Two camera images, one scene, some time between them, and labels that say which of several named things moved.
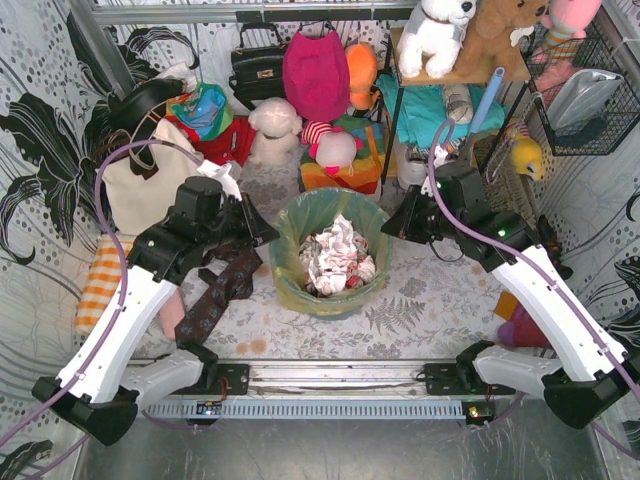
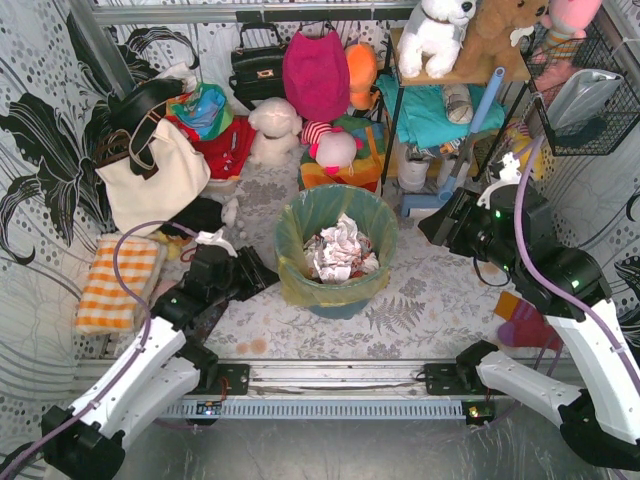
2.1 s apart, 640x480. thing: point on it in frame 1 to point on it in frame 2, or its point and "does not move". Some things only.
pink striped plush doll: [331, 146] does not move
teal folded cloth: [421, 109] does not move
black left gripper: [251, 220] to [245, 271]
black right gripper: [415, 215] to [455, 218]
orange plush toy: [361, 66] does not move
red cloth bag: [232, 146] does not move
